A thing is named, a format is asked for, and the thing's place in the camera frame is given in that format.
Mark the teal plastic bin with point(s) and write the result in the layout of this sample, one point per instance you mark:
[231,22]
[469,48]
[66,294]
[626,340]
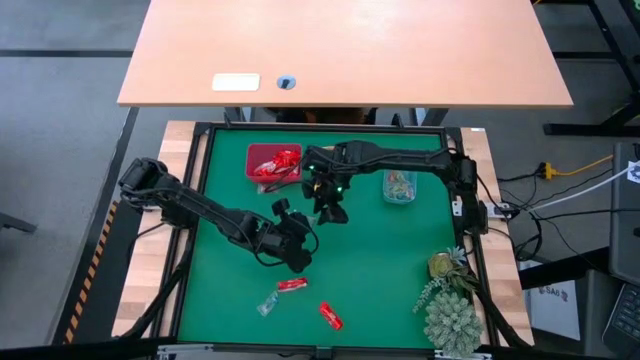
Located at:
[400,201]

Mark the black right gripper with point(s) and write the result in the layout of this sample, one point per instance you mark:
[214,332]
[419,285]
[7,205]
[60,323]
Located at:
[325,172]

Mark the black stand foot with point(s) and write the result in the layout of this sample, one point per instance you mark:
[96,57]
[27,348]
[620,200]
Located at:
[17,222]

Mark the grey cabinet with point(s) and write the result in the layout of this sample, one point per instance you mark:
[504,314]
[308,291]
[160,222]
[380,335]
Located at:
[625,225]

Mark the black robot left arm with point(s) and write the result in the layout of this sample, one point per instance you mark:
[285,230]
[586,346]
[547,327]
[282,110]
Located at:
[200,205]

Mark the red KitKat bar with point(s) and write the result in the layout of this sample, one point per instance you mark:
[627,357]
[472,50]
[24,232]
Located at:
[292,285]
[265,170]
[285,159]
[331,316]

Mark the grey desk leg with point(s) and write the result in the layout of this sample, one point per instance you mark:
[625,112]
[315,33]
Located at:
[234,114]
[432,116]

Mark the white rectangular pad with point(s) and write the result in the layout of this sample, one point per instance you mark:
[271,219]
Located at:
[235,82]

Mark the pale bushy faux plant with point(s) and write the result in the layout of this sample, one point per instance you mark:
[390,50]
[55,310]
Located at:
[452,325]

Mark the green table mat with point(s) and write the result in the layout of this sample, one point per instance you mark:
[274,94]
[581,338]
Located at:
[225,310]

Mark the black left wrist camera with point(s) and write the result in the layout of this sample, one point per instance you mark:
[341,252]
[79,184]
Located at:
[281,206]

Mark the trailing faux succulent plant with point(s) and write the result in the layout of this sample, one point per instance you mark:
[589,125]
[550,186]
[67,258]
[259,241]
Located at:
[425,297]

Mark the orange wooden desk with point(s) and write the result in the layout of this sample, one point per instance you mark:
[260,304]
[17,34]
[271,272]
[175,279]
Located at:
[350,40]

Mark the black keyboard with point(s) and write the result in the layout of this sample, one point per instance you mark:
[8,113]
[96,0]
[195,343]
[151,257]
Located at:
[625,315]

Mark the green rosette faux succulent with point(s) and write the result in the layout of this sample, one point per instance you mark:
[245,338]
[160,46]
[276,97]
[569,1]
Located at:
[440,265]

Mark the dark spiky faux plant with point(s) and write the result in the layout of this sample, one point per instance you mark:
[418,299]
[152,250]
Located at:
[465,282]

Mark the black aluminium table frame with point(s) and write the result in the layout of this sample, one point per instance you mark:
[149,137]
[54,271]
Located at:
[325,126]

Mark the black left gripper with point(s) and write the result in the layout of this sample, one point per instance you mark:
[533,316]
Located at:
[292,235]

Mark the hazard-striped black floor plate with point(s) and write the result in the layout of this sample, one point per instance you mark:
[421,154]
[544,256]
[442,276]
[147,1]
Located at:
[95,280]

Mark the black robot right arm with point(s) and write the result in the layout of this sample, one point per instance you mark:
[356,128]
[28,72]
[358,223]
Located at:
[400,159]

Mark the black desk leg frame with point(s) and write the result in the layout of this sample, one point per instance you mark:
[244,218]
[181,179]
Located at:
[575,129]

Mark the red plastic bin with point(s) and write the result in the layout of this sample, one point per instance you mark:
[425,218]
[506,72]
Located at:
[257,152]

